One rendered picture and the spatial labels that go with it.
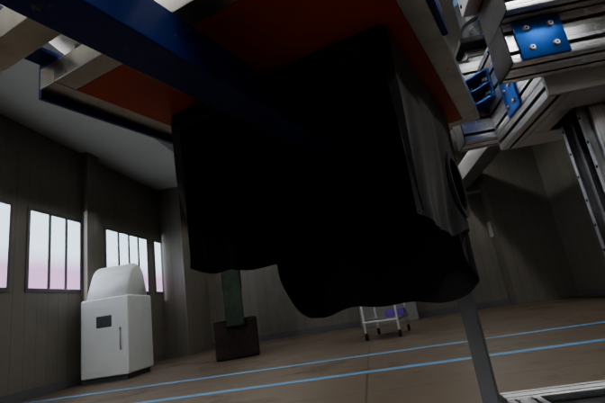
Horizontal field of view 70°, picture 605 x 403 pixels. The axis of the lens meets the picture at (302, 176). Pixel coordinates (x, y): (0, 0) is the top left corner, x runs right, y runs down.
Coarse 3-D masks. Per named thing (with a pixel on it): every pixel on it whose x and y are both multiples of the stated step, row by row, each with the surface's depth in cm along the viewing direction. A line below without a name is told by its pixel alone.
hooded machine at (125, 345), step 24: (96, 288) 625; (120, 288) 620; (144, 288) 671; (96, 312) 603; (120, 312) 600; (144, 312) 648; (96, 336) 594; (120, 336) 588; (144, 336) 635; (96, 360) 585; (120, 360) 582; (144, 360) 623
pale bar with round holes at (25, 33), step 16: (0, 16) 64; (16, 16) 61; (0, 32) 63; (16, 32) 62; (32, 32) 63; (48, 32) 63; (0, 48) 65; (16, 48) 66; (32, 48) 66; (0, 64) 69
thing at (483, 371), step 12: (468, 300) 120; (468, 312) 119; (468, 324) 118; (480, 324) 119; (468, 336) 118; (480, 336) 117; (480, 348) 116; (480, 360) 116; (480, 372) 115; (492, 372) 116; (480, 384) 114; (492, 384) 113; (492, 396) 113
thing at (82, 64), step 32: (160, 0) 59; (192, 0) 56; (224, 0) 57; (416, 0) 63; (416, 32) 70; (64, 64) 68; (96, 64) 66; (448, 64) 82; (64, 96) 73; (160, 128) 90
